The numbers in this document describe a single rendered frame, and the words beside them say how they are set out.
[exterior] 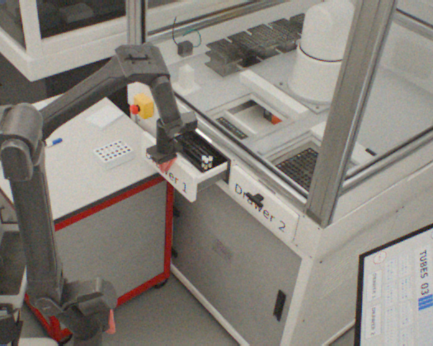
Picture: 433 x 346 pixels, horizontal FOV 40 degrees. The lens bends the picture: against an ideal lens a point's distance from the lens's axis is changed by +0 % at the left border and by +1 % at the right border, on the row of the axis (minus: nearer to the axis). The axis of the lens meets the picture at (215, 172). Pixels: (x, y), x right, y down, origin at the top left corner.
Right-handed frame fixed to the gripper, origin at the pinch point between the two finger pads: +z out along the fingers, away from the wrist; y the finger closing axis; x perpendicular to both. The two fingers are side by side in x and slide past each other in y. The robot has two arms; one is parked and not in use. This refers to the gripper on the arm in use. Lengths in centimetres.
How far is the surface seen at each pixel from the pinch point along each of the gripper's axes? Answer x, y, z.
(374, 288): -77, 9, -12
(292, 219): -42.1, 17.1, -2.1
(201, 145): 2.7, 17.9, -0.2
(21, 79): 111, 1, 27
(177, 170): -3.4, 3.0, -0.4
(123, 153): 24.4, -0.1, 10.1
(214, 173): -9.7, 13.8, 1.6
